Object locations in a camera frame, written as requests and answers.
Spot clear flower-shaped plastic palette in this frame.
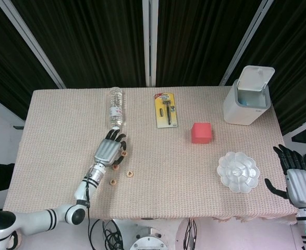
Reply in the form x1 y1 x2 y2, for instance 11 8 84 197
217 152 260 194

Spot yellow razor blister pack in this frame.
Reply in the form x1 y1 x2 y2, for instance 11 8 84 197
153 92 179 129

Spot black pleated curtain panel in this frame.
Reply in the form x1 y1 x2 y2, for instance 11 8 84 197
10 0 146 89
224 0 306 136
0 0 59 120
155 0 263 88

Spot red cube block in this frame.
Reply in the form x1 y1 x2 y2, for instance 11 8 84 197
191 122 213 144

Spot white metal frame post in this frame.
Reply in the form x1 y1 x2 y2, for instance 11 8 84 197
141 0 159 88
0 0 66 89
218 0 275 86

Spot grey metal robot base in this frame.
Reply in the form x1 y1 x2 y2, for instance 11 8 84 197
129 226 178 250

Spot black cable bundle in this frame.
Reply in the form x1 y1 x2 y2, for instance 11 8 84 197
90 218 127 250
183 218 198 250

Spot beige woven tablecloth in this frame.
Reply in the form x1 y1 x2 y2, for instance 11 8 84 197
2 86 299 225

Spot white flip-lid trash bin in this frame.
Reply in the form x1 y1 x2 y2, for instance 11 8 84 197
223 65 276 126

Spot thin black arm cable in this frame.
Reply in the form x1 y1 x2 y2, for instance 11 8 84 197
84 179 92 250

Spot clear plastic water bottle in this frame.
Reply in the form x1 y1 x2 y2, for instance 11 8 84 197
106 86 125 130

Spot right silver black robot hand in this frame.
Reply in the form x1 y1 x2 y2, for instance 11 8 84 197
264 144 306 209

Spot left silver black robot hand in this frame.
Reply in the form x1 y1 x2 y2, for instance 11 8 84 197
93 129 129 169

